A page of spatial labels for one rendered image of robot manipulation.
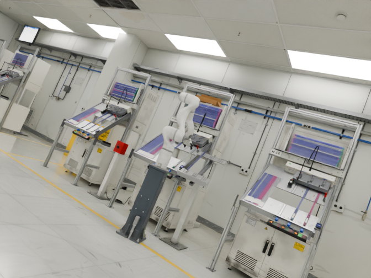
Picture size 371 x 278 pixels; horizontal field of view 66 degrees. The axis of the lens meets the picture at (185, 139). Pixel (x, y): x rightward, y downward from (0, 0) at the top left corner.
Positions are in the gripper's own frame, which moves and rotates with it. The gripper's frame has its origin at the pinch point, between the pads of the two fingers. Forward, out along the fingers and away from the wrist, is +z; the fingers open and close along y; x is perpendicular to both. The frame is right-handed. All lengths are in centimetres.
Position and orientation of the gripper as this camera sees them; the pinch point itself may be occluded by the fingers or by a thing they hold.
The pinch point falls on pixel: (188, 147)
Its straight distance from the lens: 335.7
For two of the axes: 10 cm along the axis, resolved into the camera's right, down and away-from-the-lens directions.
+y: -8.0, -2.9, 5.2
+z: 1.5, 7.4, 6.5
